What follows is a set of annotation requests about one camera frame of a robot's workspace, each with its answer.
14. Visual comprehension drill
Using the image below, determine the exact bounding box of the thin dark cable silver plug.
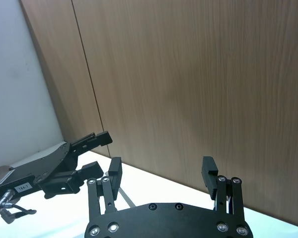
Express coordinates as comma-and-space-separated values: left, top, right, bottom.
0, 188, 37, 220

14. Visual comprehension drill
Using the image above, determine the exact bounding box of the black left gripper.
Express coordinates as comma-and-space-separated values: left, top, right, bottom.
0, 130, 113, 199

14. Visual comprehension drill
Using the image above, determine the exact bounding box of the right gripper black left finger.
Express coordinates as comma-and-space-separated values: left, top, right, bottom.
86, 157, 123, 219

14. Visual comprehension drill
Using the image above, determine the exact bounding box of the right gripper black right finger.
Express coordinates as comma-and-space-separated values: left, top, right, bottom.
201, 156, 246, 216

